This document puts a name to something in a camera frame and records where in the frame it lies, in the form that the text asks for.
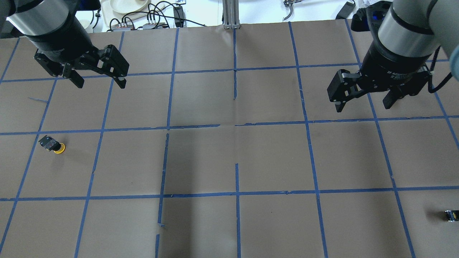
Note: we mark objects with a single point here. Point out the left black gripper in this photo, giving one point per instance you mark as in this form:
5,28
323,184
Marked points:
61,43

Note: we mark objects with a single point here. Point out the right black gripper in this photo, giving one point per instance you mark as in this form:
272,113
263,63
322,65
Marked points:
391,65

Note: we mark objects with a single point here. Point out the yellow push button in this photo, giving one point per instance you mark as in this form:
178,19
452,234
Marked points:
51,144

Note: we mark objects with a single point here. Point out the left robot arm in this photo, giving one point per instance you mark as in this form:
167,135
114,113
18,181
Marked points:
63,45

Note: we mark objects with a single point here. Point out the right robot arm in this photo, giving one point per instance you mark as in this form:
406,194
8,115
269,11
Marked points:
415,43

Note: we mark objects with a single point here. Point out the white plate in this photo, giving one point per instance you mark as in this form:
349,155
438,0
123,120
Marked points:
127,6

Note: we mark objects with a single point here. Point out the black power adapter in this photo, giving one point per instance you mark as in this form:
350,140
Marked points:
346,10

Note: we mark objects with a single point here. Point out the power strip with cables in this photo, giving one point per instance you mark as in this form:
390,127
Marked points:
157,14

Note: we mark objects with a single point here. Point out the aluminium frame post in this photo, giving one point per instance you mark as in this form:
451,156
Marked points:
231,14

